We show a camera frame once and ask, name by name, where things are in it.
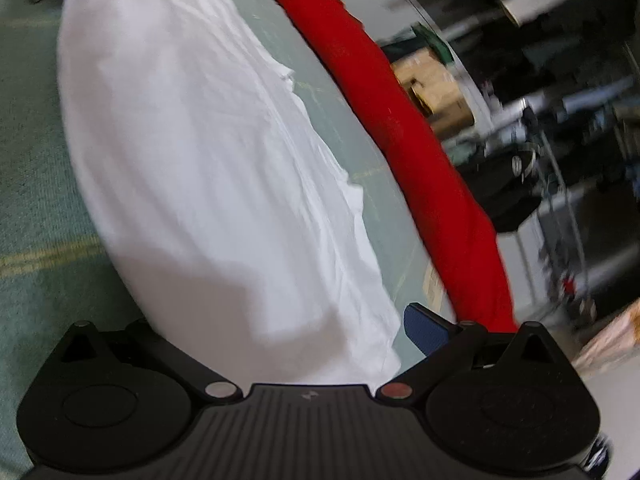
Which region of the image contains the pink white curtain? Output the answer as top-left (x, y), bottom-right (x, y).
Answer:
top-left (572, 300), bottom-right (640, 376)

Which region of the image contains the white printed t-shirt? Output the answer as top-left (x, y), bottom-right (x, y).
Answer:
top-left (57, 0), bottom-right (406, 386)

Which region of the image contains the light green checked bed sheet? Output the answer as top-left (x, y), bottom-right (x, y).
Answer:
top-left (0, 0), bottom-right (456, 480)

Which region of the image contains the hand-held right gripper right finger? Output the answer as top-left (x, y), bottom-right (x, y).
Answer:
top-left (376, 302), bottom-right (563, 405)

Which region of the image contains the red blanket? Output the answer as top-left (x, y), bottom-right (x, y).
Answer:
top-left (245, 0), bottom-right (518, 333)

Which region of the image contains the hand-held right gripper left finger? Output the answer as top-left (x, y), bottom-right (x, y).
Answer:
top-left (52, 317), bottom-right (243, 406)

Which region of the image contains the brown cardboard box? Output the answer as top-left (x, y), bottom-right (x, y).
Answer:
top-left (392, 47), bottom-right (476, 138)

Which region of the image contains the black bag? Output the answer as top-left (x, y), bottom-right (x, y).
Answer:
top-left (470, 150), bottom-right (543, 233)

